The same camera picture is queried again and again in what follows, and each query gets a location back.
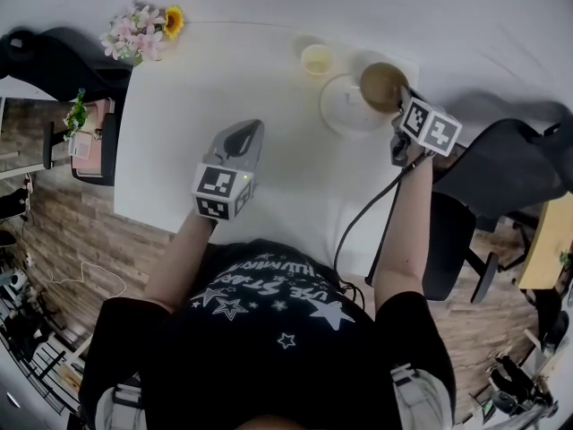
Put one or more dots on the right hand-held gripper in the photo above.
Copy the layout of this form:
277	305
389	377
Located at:
430	126

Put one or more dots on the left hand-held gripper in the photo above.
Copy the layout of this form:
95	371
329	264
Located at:
224	182

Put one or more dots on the brown bowl dish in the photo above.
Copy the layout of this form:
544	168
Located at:
380	85

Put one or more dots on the white plate dish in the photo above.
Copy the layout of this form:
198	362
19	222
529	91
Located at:
344	105

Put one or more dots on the small cream cup dish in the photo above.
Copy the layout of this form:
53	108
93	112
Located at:
317	59

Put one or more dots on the person's left forearm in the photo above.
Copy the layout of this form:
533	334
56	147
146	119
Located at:
179	262

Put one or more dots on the person's right forearm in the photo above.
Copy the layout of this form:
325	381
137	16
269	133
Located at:
403	249

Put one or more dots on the black mesh office chair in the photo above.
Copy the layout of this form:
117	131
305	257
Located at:
506	168

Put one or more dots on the pink storage box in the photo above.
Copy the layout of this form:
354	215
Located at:
96	150

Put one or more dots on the small green potted plant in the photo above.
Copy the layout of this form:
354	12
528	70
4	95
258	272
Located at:
76	114

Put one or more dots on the person's black star shirt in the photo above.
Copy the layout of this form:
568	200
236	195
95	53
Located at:
268	343

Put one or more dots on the pink flower bouquet with sunflower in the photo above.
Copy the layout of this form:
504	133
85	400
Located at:
139	34

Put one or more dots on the light wooden desk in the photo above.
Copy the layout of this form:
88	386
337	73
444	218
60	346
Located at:
548	249

